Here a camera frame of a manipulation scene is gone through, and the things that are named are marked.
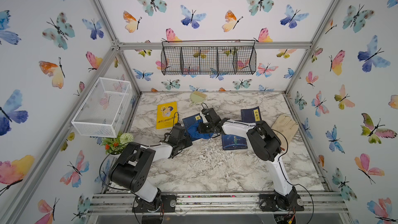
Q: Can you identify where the blue cloth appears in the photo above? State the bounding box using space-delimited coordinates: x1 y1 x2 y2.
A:
188 120 214 141

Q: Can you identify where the blue Little Prince book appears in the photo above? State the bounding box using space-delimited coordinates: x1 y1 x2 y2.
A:
221 135 248 150

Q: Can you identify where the yellow illustrated book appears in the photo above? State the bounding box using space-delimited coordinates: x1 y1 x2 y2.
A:
156 102 177 130

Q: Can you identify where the dark blue horse-cover book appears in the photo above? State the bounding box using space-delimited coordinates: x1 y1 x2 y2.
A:
240 106 262 123

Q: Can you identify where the dark blue Chinese book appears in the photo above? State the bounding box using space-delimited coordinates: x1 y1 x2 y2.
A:
182 114 203 130

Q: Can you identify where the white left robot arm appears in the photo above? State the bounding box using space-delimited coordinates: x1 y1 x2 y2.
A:
109 123 192 212

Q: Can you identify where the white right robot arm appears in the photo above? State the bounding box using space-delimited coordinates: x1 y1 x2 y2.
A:
198 118 304 212

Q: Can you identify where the green scrub brush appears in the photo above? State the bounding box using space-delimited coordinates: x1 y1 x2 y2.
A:
190 91 207 106

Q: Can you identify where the potted flower plant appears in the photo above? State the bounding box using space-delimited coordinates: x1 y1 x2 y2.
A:
101 132 134 155

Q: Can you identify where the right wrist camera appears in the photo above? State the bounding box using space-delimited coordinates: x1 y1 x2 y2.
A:
202 108 219 122

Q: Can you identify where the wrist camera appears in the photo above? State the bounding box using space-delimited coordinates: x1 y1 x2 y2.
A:
173 123 184 130
202 108 219 122

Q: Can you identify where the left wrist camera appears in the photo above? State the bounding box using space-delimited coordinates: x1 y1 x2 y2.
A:
173 123 184 130

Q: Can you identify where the black wire wall basket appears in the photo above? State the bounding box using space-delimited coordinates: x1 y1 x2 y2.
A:
158 40 257 76

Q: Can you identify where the white mesh wall basket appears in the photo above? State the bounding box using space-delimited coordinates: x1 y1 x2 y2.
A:
72 77 133 138

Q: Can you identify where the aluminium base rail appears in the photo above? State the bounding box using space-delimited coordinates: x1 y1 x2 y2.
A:
88 191 348 216

